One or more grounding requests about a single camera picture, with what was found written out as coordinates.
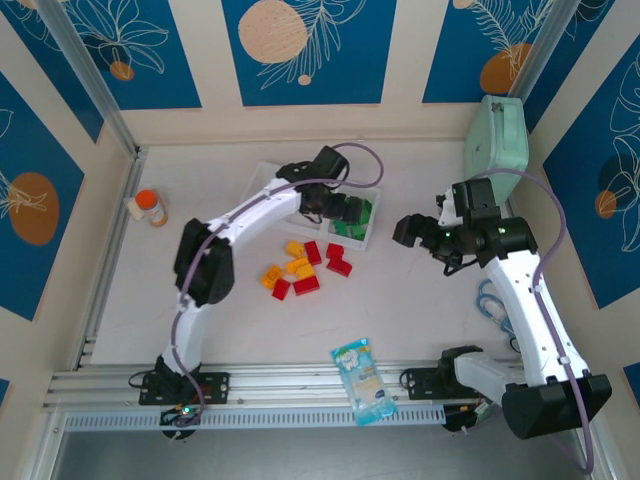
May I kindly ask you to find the orange-capped bottle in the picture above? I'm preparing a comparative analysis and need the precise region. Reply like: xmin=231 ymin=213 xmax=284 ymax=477
xmin=134 ymin=188 xmax=170 ymax=228

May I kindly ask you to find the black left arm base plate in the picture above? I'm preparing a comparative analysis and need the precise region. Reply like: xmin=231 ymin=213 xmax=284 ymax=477
xmin=138 ymin=370 xmax=231 ymax=406

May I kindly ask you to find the aluminium side rail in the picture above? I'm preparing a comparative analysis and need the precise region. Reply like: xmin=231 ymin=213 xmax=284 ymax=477
xmin=74 ymin=145 xmax=147 ymax=372

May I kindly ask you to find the small electronics board with wires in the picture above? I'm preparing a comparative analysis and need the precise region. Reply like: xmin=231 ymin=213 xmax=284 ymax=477
xmin=159 ymin=404 xmax=204 ymax=442
xmin=444 ymin=399 xmax=501 ymax=435

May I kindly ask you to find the mint green case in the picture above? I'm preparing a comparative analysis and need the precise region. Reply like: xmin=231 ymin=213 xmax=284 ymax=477
xmin=463 ymin=94 xmax=530 ymax=211

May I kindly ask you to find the blue coiled cable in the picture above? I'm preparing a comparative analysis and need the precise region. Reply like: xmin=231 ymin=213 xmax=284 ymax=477
xmin=474 ymin=278 xmax=522 ymax=351

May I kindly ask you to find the yellow lego brick with print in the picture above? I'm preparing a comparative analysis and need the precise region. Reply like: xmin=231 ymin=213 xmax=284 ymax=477
xmin=259 ymin=264 xmax=285 ymax=290

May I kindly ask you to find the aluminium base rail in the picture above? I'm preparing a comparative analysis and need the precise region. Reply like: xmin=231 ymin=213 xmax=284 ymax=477
xmin=42 ymin=360 xmax=506 ymax=410

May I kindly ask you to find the long yellow lego brick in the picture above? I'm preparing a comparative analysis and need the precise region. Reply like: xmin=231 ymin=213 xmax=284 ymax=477
xmin=284 ymin=258 xmax=315 ymax=280

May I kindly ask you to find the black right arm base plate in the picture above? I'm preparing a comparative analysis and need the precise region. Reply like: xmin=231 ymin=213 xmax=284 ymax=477
xmin=403 ymin=367 xmax=481 ymax=401

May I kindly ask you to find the white three-compartment tray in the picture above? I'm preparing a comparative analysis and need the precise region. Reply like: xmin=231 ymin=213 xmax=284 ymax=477
xmin=241 ymin=159 xmax=384 ymax=251

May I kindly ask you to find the blue wet wipes packet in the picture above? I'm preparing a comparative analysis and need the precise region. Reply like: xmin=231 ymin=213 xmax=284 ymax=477
xmin=329 ymin=338 xmax=399 ymax=427

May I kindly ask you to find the white slotted cable duct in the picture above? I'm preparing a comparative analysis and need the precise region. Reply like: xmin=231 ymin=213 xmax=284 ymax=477
xmin=62 ymin=405 xmax=446 ymax=431

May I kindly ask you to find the aluminium upright post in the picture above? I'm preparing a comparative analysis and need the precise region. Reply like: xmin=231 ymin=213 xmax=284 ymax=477
xmin=507 ymin=0 xmax=576 ymax=134
xmin=37 ymin=0 xmax=142 ymax=156

